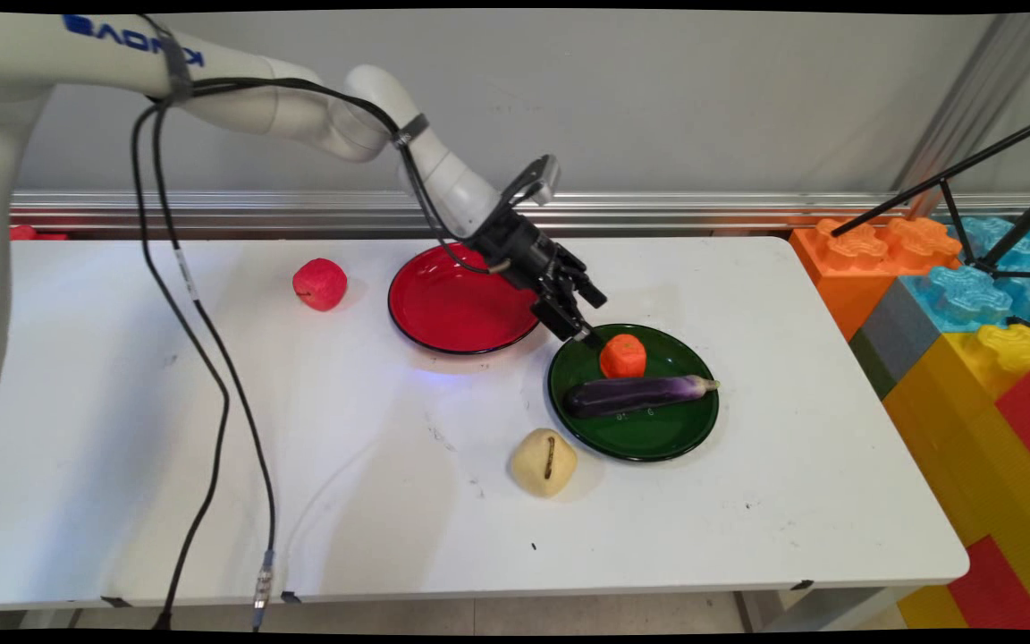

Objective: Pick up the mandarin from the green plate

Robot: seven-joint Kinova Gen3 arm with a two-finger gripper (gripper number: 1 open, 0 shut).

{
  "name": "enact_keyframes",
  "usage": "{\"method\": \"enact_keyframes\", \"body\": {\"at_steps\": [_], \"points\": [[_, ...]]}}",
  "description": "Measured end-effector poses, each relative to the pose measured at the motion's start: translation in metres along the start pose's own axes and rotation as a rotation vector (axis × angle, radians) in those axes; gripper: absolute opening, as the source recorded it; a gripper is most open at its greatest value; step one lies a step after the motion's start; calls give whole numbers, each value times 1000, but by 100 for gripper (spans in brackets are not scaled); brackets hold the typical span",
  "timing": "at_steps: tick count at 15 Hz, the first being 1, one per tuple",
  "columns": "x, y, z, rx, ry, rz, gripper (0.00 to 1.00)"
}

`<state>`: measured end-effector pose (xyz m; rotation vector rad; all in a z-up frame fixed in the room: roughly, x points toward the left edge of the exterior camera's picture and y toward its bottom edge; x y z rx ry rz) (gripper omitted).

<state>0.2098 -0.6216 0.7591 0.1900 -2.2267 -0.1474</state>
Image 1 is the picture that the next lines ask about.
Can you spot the red plastic object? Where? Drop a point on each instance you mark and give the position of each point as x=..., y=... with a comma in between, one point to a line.
x=28, y=233

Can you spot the small yellow building block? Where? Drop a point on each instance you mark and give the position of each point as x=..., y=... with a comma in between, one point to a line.
x=931, y=613

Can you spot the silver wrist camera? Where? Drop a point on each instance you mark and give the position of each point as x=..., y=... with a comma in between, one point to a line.
x=537, y=179

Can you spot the blue building block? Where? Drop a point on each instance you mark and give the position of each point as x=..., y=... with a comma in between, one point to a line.
x=971, y=295

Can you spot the large yellow building block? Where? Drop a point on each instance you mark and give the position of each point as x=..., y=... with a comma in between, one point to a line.
x=962, y=447

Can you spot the dark green building block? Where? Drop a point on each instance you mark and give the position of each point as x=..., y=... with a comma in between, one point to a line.
x=871, y=365

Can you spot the green plate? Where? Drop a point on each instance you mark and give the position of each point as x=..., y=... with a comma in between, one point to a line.
x=649, y=429

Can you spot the beige toy potato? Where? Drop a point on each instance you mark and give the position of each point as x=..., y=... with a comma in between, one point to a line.
x=544, y=462

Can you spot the black tripod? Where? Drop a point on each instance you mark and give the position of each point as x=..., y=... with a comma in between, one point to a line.
x=953, y=174

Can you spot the orange building block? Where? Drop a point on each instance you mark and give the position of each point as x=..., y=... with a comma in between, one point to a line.
x=855, y=268

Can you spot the orange toy fruit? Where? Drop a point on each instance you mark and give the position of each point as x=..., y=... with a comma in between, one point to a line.
x=624, y=358

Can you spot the gray building block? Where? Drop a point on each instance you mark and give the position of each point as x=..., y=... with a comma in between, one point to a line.
x=895, y=335

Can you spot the purple toy eggplant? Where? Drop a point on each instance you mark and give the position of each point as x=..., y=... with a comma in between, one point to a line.
x=631, y=394

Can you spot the white table leg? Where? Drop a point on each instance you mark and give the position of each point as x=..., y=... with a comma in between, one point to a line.
x=801, y=608

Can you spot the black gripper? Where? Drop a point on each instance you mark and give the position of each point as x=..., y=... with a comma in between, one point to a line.
x=524, y=255

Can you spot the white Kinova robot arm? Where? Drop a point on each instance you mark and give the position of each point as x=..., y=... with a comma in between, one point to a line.
x=300, y=98

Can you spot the red toy apple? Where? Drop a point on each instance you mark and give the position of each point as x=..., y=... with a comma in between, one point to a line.
x=320, y=284

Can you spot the red plate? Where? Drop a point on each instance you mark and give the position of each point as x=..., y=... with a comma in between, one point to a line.
x=452, y=304

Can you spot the horizontal aluminium rail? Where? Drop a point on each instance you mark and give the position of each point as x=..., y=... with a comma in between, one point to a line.
x=747, y=213

